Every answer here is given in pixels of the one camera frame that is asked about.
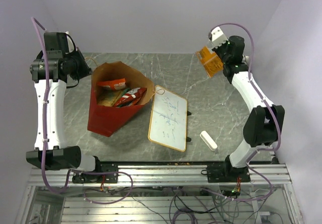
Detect brown teal chips bag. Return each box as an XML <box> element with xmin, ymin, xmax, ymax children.
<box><xmin>97</xmin><ymin>88</ymin><xmax>129</xmax><ymax>107</ymax></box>

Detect aluminium mounting rail frame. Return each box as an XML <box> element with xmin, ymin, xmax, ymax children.
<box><xmin>15</xmin><ymin>54</ymin><xmax>305</xmax><ymax>224</ymax></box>

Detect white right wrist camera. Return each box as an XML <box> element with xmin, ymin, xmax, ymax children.
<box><xmin>207</xmin><ymin>27</ymin><xmax>228</xmax><ymax>50</ymax></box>

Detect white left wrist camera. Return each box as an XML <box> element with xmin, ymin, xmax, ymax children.
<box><xmin>65</xmin><ymin>31</ymin><xmax>76</xmax><ymax>53</ymax></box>

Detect orange white Fox's candy bag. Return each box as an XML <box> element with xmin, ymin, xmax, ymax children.
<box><xmin>97</xmin><ymin>78</ymin><xmax>126</xmax><ymax>91</ymax></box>

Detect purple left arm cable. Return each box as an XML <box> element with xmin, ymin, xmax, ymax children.
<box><xmin>30</xmin><ymin>17</ymin><xmax>134</xmax><ymax>205</ymax></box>

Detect orange honey snack bag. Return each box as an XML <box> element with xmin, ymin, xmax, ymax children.
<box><xmin>196</xmin><ymin>46</ymin><xmax>223</xmax><ymax>78</ymax></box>

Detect white whiteboard eraser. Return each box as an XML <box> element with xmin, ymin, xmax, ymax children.
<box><xmin>200</xmin><ymin>131</ymin><xmax>218</xmax><ymax>151</ymax></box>

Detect yellow framed whiteboard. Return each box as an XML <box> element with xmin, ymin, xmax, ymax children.
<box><xmin>148</xmin><ymin>85</ymin><xmax>188</xmax><ymax>152</ymax></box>

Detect red brown paper bag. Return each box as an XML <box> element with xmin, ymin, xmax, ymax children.
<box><xmin>87</xmin><ymin>61</ymin><xmax>157</xmax><ymax>137</ymax></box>

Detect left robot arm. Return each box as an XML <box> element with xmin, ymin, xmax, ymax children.
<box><xmin>26</xmin><ymin>32</ymin><xmax>103</xmax><ymax>182</ymax></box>

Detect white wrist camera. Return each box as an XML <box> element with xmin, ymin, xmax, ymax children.
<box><xmin>65</xmin><ymin>31</ymin><xmax>76</xmax><ymax>53</ymax></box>
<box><xmin>207</xmin><ymin>27</ymin><xmax>228</xmax><ymax>50</ymax></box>

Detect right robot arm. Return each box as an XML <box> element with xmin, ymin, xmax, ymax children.
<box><xmin>209</xmin><ymin>32</ymin><xmax>285</xmax><ymax>182</ymax></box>

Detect red Doritos bag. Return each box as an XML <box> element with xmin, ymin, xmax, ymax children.
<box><xmin>113</xmin><ymin>88</ymin><xmax>147</xmax><ymax>108</ymax></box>

